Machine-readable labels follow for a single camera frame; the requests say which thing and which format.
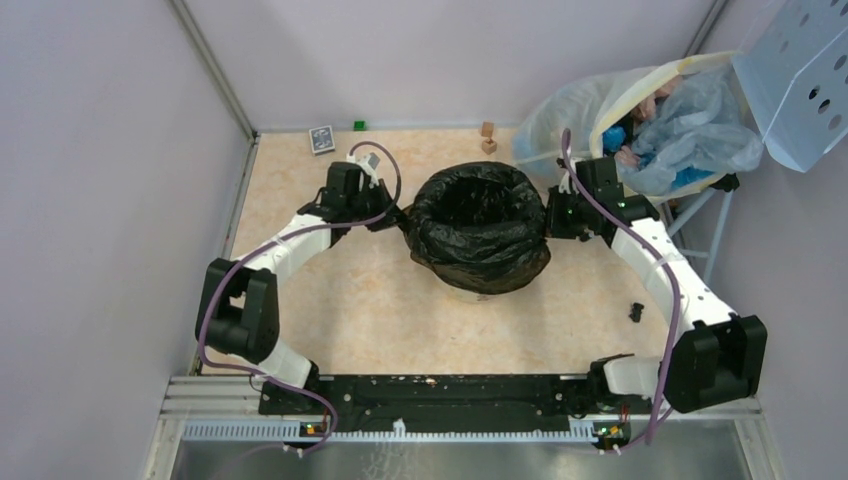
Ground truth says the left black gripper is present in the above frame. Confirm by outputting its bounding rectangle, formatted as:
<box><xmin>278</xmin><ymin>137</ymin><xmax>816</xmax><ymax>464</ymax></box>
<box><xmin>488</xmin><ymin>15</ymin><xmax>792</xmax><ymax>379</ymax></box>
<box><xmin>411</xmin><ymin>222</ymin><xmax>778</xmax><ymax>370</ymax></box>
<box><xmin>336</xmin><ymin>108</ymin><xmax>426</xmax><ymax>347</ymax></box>
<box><xmin>346</xmin><ymin>178</ymin><xmax>409</xmax><ymax>232</ymax></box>

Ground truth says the black trash bag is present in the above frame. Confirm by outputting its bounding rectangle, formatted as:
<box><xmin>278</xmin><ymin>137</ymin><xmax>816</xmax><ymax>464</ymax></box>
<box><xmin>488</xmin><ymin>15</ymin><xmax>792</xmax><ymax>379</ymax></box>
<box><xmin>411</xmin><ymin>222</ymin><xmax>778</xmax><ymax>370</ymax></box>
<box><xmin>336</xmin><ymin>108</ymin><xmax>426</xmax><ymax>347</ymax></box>
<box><xmin>400</xmin><ymin>161</ymin><xmax>551</xmax><ymax>296</ymax></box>

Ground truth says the white trash bin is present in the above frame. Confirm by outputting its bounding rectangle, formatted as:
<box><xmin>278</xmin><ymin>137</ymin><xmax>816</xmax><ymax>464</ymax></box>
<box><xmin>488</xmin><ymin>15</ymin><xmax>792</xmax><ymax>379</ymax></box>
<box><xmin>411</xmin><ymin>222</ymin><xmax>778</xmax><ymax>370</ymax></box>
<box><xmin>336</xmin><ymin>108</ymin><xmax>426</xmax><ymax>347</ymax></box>
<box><xmin>444</xmin><ymin>285</ymin><xmax>504</xmax><ymax>304</ymax></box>

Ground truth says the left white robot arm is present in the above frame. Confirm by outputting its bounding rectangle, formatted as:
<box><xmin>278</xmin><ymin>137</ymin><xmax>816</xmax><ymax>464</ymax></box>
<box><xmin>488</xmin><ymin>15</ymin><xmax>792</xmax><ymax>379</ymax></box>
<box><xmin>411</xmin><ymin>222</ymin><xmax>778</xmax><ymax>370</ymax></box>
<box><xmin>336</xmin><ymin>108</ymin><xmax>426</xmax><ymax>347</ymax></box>
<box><xmin>195</xmin><ymin>153</ymin><xmax>400</xmax><ymax>414</ymax></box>

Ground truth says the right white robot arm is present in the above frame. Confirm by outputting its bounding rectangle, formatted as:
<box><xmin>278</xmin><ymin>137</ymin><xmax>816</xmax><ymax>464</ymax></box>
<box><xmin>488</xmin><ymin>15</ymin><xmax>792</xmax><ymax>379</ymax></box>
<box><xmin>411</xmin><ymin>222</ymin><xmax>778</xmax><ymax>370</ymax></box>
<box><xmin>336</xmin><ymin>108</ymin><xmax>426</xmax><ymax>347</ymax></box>
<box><xmin>546</xmin><ymin>158</ymin><xmax>768</xmax><ymax>413</ymax></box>

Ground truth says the grey marker tag card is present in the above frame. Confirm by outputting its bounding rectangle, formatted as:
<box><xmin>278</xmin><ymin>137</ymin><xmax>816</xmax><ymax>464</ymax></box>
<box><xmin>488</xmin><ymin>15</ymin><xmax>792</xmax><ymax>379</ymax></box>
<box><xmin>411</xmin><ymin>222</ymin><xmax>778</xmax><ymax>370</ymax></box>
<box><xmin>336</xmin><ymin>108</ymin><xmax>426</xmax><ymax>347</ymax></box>
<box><xmin>308</xmin><ymin>125</ymin><xmax>336</xmax><ymax>156</ymax></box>

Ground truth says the pink plastic bag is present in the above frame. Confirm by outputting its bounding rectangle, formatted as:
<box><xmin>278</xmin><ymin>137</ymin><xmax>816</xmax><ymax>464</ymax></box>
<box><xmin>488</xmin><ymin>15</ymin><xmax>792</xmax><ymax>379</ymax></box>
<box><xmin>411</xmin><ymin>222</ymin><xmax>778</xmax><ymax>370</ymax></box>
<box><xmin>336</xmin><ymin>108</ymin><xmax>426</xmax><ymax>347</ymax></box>
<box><xmin>614</xmin><ymin>75</ymin><xmax>683</xmax><ymax>167</ymax></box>

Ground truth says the wooden cube near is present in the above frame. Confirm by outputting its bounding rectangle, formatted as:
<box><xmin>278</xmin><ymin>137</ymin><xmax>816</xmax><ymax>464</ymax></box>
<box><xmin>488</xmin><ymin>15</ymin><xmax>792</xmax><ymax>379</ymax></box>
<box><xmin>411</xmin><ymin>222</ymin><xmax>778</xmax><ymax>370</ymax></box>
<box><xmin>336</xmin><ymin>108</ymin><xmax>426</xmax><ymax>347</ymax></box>
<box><xmin>481</xmin><ymin>138</ymin><xmax>498</xmax><ymax>155</ymax></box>

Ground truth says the wooden cube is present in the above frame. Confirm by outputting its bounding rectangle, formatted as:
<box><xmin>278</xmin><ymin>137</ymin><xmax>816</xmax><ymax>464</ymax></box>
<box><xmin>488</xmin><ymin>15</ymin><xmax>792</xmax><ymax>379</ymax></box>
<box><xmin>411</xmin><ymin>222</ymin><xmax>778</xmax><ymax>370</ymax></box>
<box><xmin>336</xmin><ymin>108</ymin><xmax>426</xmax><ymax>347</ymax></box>
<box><xmin>481</xmin><ymin>138</ymin><xmax>498</xmax><ymax>155</ymax></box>
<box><xmin>480</xmin><ymin>121</ymin><xmax>494</xmax><ymax>138</ymax></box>

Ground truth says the wooden cube far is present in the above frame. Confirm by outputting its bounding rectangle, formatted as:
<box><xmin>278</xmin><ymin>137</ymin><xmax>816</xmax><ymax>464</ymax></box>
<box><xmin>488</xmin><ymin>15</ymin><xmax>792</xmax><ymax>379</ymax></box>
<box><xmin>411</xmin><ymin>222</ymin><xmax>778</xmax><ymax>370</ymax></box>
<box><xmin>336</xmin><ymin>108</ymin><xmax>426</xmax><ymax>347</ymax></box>
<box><xmin>480</xmin><ymin>121</ymin><xmax>494</xmax><ymax>138</ymax></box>

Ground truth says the small black plastic piece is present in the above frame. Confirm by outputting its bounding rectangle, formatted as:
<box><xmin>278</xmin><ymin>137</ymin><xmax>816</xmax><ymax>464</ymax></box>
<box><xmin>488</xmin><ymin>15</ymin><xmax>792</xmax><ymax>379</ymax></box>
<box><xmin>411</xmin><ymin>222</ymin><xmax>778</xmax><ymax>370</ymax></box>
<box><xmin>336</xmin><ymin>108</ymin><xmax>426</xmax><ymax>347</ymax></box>
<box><xmin>628</xmin><ymin>302</ymin><xmax>645</xmax><ymax>323</ymax></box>

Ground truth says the large translucent yellow-rimmed bag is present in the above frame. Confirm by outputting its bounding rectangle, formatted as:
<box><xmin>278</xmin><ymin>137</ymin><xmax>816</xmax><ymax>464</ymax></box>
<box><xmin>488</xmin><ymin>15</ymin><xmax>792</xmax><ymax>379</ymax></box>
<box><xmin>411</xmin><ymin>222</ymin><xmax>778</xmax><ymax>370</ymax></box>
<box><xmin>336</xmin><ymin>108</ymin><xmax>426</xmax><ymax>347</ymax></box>
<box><xmin>511</xmin><ymin>52</ymin><xmax>748</xmax><ymax>203</ymax></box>

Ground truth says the light blue plastic bag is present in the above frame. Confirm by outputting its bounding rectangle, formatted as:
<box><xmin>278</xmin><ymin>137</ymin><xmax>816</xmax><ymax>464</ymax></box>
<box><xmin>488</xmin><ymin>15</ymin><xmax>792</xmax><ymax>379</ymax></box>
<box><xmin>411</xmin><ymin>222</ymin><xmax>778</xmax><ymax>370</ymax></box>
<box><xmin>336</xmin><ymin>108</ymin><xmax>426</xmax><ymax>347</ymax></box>
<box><xmin>616</xmin><ymin>65</ymin><xmax>763</xmax><ymax>197</ymax></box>

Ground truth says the perforated light blue panel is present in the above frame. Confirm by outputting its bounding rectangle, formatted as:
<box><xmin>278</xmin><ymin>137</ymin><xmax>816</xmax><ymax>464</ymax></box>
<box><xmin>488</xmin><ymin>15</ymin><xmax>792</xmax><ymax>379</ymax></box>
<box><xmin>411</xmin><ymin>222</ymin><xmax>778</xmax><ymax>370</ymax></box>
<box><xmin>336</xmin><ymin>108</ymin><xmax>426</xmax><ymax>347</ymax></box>
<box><xmin>733</xmin><ymin>0</ymin><xmax>847</xmax><ymax>173</ymax></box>

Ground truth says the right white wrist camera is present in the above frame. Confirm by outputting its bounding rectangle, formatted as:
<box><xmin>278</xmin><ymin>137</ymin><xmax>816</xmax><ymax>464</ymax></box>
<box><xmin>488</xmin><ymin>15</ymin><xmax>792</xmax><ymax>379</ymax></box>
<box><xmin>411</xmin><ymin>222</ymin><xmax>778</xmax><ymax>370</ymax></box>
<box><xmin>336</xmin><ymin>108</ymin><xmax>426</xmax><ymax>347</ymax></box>
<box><xmin>558</xmin><ymin>161</ymin><xmax>576</xmax><ymax>195</ymax></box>

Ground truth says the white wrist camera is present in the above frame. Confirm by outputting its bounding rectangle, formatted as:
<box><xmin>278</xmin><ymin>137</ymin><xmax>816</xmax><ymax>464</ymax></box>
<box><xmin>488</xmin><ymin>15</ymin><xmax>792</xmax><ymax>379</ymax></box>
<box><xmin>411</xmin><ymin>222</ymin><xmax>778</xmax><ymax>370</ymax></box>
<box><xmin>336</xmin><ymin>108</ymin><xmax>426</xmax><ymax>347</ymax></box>
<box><xmin>346</xmin><ymin>153</ymin><xmax>380</xmax><ymax>187</ymax></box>
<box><xmin>558</xmin><ymin>161</ymin><xmax>576</xmax><ymax>195</ymax></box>

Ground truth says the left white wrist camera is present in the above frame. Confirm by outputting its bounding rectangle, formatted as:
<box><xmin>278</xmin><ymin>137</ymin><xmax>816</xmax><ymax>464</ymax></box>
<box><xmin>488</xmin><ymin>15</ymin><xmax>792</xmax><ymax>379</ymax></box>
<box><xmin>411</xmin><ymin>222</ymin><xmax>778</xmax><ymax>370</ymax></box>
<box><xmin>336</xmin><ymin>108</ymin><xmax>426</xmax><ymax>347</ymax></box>
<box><xmin>346</xmin><ymin>153</ymin><xmax>380</xmax><ymax>187</ymax></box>

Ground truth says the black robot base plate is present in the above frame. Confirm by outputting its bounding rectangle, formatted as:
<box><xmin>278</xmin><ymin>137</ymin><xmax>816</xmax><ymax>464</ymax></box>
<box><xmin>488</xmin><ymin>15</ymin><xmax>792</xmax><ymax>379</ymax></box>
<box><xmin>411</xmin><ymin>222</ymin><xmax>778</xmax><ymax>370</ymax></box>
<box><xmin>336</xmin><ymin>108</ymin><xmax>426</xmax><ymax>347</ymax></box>
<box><xmin>258</xmin><ymin>372</ymin><xmax>654</xmax><ymax>435</ymax></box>

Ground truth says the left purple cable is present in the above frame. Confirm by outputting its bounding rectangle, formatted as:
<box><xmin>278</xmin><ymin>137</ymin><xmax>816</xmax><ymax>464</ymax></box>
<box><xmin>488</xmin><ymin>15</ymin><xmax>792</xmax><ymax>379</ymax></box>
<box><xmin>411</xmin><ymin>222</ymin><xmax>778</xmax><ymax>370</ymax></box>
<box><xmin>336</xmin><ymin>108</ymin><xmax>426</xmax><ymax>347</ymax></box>
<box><xmin>197</xmin><ymin>140</ymin><xmax>404</xmax><ymax>439</ymax></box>

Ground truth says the white cable duct strip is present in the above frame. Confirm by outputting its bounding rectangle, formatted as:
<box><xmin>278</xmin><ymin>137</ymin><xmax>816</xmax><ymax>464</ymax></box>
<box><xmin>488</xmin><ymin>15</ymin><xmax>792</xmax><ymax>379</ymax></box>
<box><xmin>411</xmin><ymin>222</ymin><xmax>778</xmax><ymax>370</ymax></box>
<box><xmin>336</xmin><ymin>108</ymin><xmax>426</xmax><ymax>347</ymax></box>
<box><xmin>181</xmin><ymin>420</ymin><xmax>597</xmax><ymax>444</ymax></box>

